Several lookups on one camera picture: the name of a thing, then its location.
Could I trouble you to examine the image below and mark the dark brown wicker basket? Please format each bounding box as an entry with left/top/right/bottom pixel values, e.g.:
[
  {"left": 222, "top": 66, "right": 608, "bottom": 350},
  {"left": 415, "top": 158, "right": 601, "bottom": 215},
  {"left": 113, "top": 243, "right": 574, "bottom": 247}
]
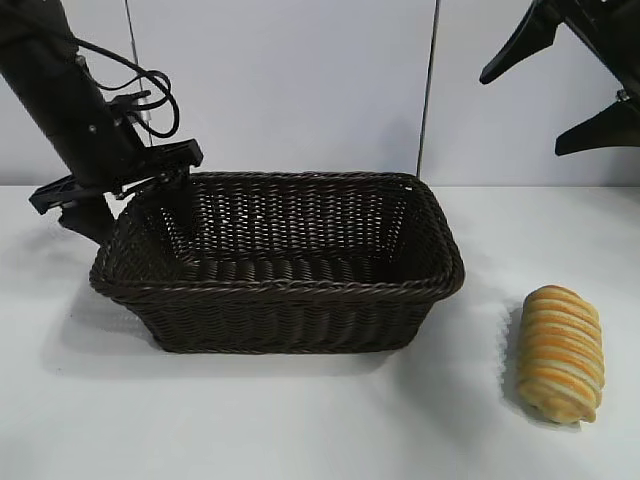
[{"left": 89, "top": 170, "right": 466, "bottom": 355}]

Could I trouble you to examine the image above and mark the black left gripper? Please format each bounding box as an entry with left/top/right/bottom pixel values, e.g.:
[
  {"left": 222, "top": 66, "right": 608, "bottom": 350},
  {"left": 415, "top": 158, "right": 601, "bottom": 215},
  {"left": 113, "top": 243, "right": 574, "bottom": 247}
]
[{"left": 4, "top": 47, "right": 204, "bottom": 245}]

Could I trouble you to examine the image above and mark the long striped bread roll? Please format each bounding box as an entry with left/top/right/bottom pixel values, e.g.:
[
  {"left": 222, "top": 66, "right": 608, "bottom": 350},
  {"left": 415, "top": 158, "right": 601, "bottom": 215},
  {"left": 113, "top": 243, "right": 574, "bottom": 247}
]
[{"left": 514, "top": 284, "right": 607, "bottom": 425}]

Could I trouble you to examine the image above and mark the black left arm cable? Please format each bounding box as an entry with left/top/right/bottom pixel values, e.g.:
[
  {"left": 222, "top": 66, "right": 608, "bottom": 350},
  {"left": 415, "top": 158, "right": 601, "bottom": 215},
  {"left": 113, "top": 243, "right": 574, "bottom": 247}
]
[{"left": 74, "top": 37, "right": 180, "bottom": 140}]

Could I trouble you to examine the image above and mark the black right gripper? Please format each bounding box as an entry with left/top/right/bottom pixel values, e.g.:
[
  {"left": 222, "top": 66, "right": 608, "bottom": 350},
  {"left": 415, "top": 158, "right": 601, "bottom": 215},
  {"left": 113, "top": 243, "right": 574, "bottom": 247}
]
[{"left": 478, "top": 0, "right": 640, "bottom": 157}]

